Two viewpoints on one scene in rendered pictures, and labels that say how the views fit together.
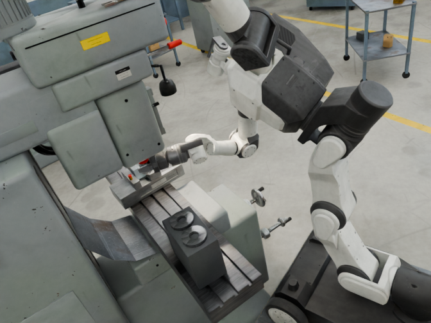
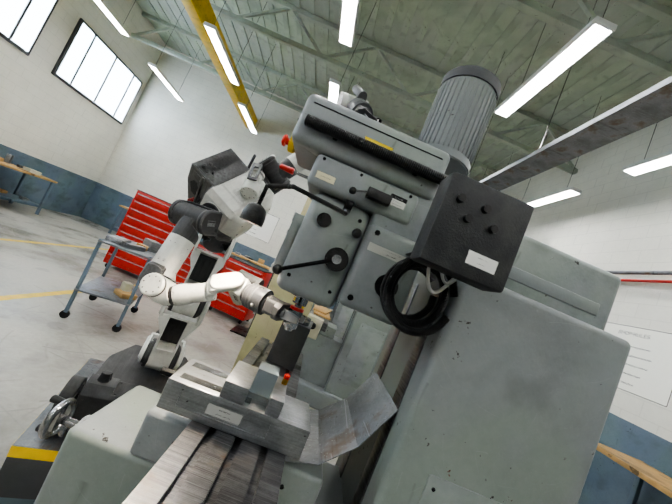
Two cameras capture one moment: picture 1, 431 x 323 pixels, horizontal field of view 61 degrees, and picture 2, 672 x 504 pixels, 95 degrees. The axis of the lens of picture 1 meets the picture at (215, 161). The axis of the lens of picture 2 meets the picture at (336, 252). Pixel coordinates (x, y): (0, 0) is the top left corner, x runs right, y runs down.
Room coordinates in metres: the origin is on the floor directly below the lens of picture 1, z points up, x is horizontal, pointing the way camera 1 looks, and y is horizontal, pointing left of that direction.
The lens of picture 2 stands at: (2.21, 0.75, 1.41)
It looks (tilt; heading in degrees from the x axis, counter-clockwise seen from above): 4 degrees up; 204
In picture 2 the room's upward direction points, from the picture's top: 23 degrees clockwise
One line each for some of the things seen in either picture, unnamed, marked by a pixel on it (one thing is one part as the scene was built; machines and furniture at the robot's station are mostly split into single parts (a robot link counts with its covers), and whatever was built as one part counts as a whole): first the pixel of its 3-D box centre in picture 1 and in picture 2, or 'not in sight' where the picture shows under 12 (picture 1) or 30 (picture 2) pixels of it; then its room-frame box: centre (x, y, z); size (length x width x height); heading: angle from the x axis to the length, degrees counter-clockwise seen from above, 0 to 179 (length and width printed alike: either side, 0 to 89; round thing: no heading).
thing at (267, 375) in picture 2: (137, 170); (265, 379); (1.48, 0.38, 1.10); 0.06 x 0.05 x 0.06; 28
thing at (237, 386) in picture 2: (148, 168); (240, 380); (1.51, 0.33, 1.07); 0.15 x 0.06 x 0.04; 28
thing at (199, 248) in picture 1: (194, 245); (292, 337); (0.93, 0.15, 1.08); 0.22 x 0.12 x 0.20; 23
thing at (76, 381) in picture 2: not in sight; (67, 400); (1.29, -0.51, 0.50); 0.20 x 0.05 x 0.20; 46
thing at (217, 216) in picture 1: (169, 227); (242, 433); (1.30, 0.30, 0.84); 0.50 x 0.35 x 0.12; 115
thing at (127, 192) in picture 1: (146, 177); (244, 397); (1.50, 0.36, 1.04); 0.35 x 0.15 x 0.11; 118
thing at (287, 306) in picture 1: (286, 316); not in sight; (0.91, -0.14, 0.50); 0.20 x 0.05 x 0.20; 46
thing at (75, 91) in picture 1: (95, 72); (358, 198); (1.29, 0.34, 1.68); 0.34 x 0.24 x 0.10; 115
